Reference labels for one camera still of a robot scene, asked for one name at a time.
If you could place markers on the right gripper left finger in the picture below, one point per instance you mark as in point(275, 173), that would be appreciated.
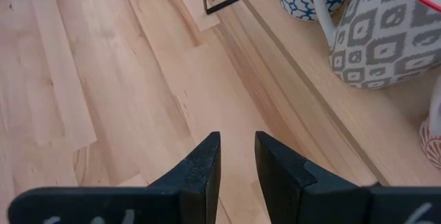
point(155, 203)

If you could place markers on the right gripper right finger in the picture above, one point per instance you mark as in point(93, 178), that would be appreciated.
point(310, 200)

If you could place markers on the orange leaf patterned white mug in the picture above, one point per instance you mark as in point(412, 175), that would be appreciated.
point(432, 148)

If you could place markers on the grey diamond patterned white mug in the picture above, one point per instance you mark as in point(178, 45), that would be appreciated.
point(386, 45)

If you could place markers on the wooden shelf with black legs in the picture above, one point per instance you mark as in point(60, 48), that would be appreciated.
point(344, 113)

